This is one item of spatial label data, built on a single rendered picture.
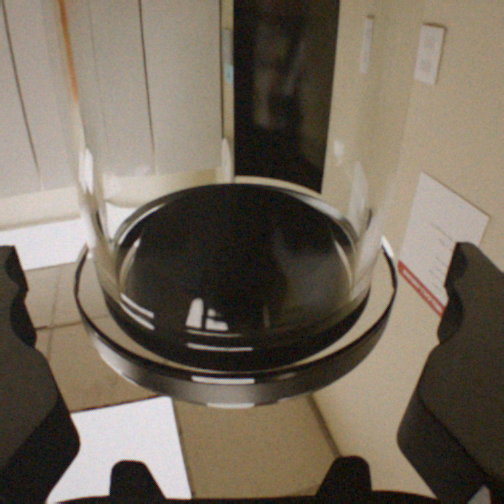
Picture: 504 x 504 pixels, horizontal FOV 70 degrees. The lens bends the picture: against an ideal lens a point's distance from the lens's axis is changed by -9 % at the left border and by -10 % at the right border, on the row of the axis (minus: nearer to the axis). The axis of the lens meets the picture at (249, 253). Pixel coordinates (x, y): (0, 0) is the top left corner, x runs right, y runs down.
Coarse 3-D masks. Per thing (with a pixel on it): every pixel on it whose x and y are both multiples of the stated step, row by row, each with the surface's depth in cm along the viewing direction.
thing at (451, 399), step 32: (480, 256) 10; (448, 288) 11; (480, 288) 9; (448, 320) 9; (480, 320) 8; (448, 352) 7; (480, 352) 7; (416, 384) 7; (448, 384) 6; (480, 384) 6; (416, 416) 6; (448, 416) 6; (480, 416) 6; (416, 448) 6; (448, 448) 6; (480, 448) 5; (448, 480) 6; (480, 480) 5
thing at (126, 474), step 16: (128, 464) 5; (144, 464) 5; (336, 464) 5; (352, 464) 5; (368, 464) 5; (112, 480) 5; (128, 480) 5; (144, 480) 5; (336, 480) 5; (352, 480) 5; (368, 480) 5; (96, 496) 4; (112, 496) 4; (128, 496) 4; (144, 496) 4; (160, 496) 5; (288, 496) 4; (304, 496) 4; (320, 496) 4; (336, 496) 4; (352, 496) 4; (368, 496) 4; (384, 496) 4; (400, 496) 4; (416, 496) 4
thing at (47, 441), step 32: (0, 256) 10; (0, 288) 9; (0, 320) 8; (0, 352) 7; (32, 352) 7; (0, 384) 6; (32, 384) 6; (0, 416) 6; (32, 416) 6; (64, 416) 6; (0, 448) 5; (32, 448) 5; (64, 448) 6; (0, 480) 5; (32, 480) 5
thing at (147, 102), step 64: (64, 0) 6; (128, 0) 5; (192, 0) 5; (256, 0) 5; (320, 0) 5; (384, 0) 6; (64, 64) 7; (128, 64) 6; (192, 64) 6; (256, 64) 6; (320, 64) 6; (384, 64) 7; (64, 128) 8; (128, 128) 7; (192, 128) 6; (256, 128) 6; (320, 128) 7; (384, 128) 8; (128, 192) 8; (192, 192) 7; (256, 192) 7; (320, 192) 8; (384, 192) 9; (128, 256) 9; (192, 256) 8; (256, 256) 8; (320, 256) 8; (384, 256) 13; (128, 320) 10; (192, 320) 9; (256, 320) 9; (320, 320) 10; (384, 320) 11
